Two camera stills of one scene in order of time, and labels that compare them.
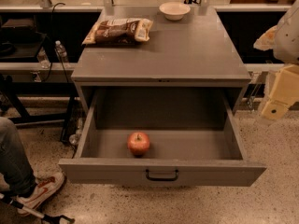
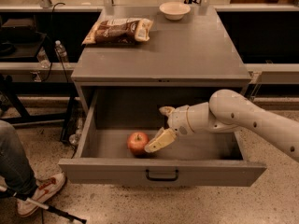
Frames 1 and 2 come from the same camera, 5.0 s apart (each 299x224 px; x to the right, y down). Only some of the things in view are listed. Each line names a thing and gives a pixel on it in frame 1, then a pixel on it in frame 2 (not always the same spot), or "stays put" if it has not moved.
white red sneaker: x=43 y=189 stays put
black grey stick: x=45 y=218 -> x=7 y=191
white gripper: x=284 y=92 -> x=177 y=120
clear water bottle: x=62 y=51 stays put
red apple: x=138 y=143 stays put
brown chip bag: x=121 y=30 stays put
